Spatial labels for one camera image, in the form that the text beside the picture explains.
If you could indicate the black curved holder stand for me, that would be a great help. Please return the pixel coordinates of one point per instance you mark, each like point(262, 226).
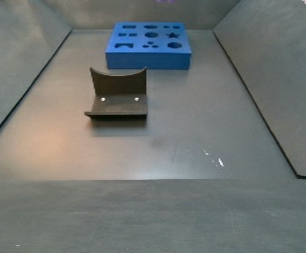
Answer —
point(119, 89)

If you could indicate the blue shape sorter block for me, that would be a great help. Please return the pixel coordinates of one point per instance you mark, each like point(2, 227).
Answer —
point(153, 45)

